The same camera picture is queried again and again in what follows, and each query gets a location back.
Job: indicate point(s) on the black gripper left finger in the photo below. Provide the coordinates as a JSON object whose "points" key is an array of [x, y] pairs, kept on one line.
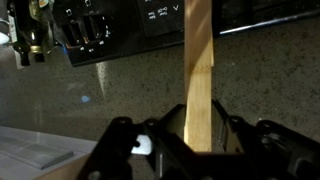
{"points": [[109, 159]]}

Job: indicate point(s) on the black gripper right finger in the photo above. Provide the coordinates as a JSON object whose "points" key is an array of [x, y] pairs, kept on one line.
{"points": [[274, 151]]}

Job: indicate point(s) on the wooden spoon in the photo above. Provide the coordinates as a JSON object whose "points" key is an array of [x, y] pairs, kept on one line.
{"points": [[198, 61]]}

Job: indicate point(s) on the black stove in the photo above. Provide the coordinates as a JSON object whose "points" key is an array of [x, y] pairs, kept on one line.
{"points": [[93, 31]]}

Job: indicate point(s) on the dark glass bottle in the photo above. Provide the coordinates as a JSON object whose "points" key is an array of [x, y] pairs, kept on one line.
{"points": [[30, 29]]}

